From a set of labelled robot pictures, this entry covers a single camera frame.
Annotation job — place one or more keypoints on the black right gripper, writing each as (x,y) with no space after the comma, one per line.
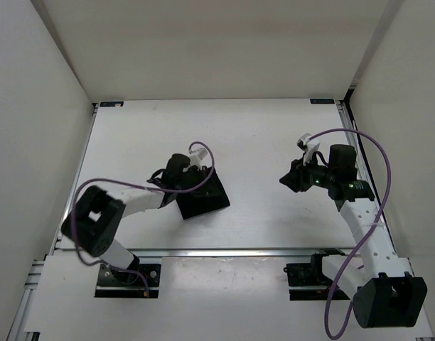
(297,173)

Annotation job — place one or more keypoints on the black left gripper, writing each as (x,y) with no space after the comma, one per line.
(192,170)

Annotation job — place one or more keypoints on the black skirt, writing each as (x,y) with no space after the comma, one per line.
(207,198)

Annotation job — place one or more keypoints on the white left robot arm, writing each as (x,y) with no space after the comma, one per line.
(100,204)

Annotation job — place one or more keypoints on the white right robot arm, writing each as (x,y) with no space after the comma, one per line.
(384,293)

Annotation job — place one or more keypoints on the blue label right corner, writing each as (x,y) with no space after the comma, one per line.
(321,101)

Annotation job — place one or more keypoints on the blue label corner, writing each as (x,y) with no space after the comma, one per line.
(321,101)
(111,104)

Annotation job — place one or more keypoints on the blue label left corner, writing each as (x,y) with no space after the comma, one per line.
(111,104)

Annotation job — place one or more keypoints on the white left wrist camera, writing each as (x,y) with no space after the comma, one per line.
(196,157)

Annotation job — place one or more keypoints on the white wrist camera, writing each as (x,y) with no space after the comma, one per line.
(309,146)
(196,157)

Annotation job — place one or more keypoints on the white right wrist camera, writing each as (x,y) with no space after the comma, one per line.
(309,146)

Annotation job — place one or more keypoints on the aluminium table edge rail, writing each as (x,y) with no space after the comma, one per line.
(223,253)

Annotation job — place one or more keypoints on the aluminium right side rail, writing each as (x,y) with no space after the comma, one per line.
(364,172)

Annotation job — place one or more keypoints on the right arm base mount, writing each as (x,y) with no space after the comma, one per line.
(306,280)

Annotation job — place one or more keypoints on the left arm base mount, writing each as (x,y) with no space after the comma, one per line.
(113,284)

